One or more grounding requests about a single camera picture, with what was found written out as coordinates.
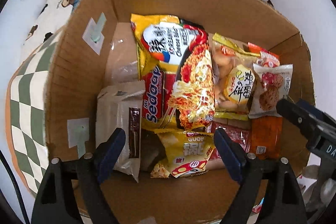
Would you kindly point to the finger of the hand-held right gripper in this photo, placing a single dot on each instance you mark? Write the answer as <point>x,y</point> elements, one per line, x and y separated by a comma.
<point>320,113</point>
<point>299,119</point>

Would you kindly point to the plain orange snack packet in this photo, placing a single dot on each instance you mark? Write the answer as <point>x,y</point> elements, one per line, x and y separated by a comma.
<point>265,134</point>

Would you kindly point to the small white red packet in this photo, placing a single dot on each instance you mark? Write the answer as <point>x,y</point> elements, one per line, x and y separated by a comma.
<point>269,61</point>

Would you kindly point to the yellow egg biscuit packet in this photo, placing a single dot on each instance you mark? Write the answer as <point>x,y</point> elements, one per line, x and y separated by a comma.
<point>231,77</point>

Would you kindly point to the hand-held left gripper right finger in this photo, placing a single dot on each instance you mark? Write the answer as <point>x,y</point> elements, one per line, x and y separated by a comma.
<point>231,158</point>

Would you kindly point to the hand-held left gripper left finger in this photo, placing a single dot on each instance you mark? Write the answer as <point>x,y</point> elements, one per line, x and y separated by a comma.
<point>110,150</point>

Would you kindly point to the white cookie packet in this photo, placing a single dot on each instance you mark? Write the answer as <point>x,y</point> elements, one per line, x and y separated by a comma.
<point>270,87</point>

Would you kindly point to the green white checkered mat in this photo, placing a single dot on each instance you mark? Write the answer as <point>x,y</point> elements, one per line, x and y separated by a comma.
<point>26,98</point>

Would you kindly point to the brown snack packet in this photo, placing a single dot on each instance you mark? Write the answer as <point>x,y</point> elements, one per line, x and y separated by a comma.
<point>240,134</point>

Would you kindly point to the white wafer packet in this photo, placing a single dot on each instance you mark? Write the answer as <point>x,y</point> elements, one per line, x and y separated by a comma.
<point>115,113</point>

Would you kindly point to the white crumpled plastic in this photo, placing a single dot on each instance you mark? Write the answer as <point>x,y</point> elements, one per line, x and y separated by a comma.
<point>312,171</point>

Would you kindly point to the yellow mushroom print snack packet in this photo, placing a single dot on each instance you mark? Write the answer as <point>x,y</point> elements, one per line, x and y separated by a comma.
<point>183,153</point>

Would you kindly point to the yellow instant noodle packet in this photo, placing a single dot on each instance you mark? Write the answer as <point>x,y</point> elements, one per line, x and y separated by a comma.
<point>170,69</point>

